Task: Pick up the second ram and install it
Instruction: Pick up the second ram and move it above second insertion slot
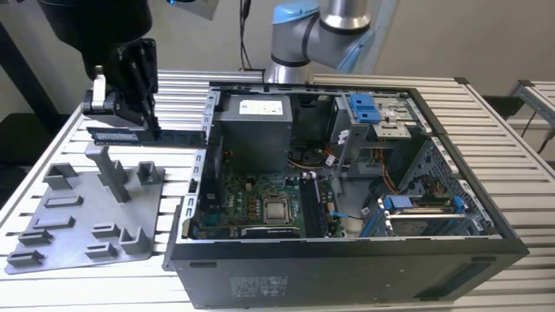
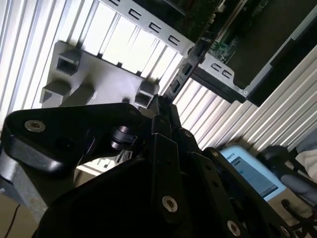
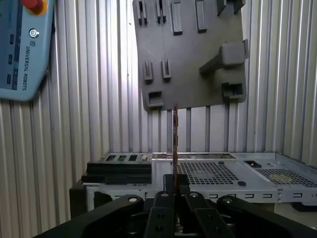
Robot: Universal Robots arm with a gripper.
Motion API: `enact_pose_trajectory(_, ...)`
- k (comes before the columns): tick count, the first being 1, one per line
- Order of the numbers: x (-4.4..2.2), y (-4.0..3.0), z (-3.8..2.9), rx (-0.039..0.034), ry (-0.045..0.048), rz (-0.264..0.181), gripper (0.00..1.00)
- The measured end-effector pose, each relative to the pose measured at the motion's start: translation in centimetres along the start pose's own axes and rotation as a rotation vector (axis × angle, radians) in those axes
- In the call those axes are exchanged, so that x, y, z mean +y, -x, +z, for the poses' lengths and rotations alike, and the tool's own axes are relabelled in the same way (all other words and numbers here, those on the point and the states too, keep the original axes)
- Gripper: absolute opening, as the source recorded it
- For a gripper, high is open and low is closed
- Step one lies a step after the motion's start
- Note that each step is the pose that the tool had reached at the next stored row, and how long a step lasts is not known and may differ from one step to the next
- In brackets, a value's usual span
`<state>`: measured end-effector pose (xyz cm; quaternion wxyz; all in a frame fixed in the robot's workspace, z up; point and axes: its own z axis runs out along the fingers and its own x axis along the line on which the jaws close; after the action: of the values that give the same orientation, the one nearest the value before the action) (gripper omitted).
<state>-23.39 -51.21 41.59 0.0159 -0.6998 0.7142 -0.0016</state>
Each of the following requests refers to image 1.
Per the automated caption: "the green motherboard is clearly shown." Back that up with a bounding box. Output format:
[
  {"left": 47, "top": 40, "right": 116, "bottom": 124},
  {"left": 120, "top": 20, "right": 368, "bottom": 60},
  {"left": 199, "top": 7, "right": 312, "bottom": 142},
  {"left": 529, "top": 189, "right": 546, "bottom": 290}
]
[{"left": 192, "top": 172, "right": 348, "bottom": 240}]

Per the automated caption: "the black graphics card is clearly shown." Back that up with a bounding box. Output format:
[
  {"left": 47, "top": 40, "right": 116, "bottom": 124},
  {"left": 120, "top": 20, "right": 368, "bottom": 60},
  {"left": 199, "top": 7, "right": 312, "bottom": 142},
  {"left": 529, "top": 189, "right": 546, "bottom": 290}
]
[{"left": 240, "top": 226, "right": 303, "bottom": 240}]

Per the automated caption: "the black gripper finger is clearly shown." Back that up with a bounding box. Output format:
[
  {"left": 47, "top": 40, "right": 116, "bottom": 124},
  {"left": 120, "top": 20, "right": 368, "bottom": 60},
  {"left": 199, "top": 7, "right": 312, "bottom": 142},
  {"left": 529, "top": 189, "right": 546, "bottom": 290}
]
[{"left": 108, "top": 38, "right": 163, "bottom": 133}]

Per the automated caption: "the grey plastic parts rack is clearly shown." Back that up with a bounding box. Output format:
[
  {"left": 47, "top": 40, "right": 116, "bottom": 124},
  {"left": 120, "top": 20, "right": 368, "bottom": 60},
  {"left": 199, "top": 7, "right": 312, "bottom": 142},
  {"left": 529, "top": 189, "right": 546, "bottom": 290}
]
[{"left": 4, "top": 141, "right": 168, "bottom": 276}]

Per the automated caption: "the black RAM slot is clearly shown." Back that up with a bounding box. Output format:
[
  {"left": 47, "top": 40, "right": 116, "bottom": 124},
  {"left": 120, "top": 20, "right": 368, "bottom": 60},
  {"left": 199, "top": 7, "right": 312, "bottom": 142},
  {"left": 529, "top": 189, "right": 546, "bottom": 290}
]
[{"left": 306, "top": 174, "right": 316, "bottom": 238}]

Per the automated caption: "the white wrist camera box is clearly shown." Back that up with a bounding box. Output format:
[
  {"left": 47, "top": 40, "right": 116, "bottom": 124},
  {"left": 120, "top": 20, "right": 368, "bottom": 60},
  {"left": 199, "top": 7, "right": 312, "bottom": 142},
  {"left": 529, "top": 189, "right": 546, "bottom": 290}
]
[{"left": 167, "top": 0, "right": 218, "bottom": 21}]

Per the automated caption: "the silver CPU in socket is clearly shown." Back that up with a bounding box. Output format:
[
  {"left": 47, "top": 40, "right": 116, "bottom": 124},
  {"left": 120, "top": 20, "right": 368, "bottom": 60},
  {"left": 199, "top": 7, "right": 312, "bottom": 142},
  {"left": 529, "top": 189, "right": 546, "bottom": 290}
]
[{"left": 259, "top": 194, "right": 294, "bottom": 225}]

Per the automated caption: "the black open PC case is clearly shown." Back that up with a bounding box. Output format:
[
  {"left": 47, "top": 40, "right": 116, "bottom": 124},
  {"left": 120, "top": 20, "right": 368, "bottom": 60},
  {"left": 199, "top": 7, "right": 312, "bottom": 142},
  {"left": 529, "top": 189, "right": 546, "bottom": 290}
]
[{"left": 160, "top": 80, "right": 531, "bottom": 310}]

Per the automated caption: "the hard disk blue carrier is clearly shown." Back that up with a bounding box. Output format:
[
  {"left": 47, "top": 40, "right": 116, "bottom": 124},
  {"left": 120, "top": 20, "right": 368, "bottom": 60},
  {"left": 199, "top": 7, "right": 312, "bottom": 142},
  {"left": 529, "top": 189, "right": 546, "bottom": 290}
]
[{"left": 379, "top": 194, "right": 470, "bottom": 238}]

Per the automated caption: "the black box beyond table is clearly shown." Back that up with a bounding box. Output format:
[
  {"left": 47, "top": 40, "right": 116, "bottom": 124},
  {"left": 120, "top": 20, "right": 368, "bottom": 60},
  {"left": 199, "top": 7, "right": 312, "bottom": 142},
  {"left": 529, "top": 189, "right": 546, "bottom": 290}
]
[{"left": 480, "top": 96, "right": 525, "bottom": 118}]

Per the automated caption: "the blue drive latch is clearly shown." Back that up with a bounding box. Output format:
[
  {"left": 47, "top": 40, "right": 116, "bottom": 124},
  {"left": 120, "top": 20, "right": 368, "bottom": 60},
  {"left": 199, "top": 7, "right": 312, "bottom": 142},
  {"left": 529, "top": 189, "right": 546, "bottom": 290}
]
[
  {"left": 355, "top": 109, "right": 382, "bottom": 125},
  {"left": 348, "top": 93, "right": 375, "bottom": 109}
]

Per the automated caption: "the black stand frame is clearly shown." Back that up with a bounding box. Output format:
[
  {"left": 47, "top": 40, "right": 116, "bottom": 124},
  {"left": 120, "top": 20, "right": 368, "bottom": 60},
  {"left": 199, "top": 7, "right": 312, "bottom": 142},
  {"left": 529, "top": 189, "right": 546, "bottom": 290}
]
[{"left": 0, "top": 19, "right": 83, "bottom": 167}]

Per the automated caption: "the metal slat side table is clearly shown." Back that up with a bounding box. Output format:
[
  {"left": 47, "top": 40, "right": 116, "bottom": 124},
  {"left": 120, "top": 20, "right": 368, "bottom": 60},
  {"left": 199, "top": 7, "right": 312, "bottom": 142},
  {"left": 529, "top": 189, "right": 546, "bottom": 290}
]
[{"left": 507, "top": 79, "right": 555, "bottom": 131}]

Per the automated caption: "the orange wire bundle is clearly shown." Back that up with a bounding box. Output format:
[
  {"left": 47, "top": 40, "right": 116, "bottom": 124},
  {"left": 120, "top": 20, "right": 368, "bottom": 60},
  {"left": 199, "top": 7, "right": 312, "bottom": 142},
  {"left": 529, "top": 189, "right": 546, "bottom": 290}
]
[{"left": 366, "top": 146, "right": 407, "bottom": 194}]

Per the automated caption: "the grey metal drive cage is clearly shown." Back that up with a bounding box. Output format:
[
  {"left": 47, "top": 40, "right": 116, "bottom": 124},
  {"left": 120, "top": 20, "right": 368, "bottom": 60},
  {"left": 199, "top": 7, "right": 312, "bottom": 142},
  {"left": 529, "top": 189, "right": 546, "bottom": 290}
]
[{"left": 328, "top": 92, "right": 428, "bottom": 170}]

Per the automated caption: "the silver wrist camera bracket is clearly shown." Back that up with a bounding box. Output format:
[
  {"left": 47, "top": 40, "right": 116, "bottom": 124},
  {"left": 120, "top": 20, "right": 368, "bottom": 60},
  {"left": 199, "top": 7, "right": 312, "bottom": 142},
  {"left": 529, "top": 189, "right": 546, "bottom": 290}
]
[{"left": 80, "top": 64, "right": 148, "bottom": 127}]

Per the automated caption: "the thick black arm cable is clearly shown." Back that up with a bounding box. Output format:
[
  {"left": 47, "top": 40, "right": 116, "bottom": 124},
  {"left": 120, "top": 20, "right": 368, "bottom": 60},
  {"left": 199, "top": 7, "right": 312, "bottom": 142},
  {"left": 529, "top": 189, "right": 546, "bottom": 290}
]
[{"left": 238, "top": 0, "right": 254, "bottom": 71}]

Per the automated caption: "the grey power supply unit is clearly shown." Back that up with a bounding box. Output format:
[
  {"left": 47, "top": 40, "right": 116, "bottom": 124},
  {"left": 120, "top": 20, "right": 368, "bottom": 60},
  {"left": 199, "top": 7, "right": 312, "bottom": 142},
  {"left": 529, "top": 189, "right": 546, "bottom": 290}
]
[{"left": 212, "top": 94, "right": 296, "bottom": 173}]

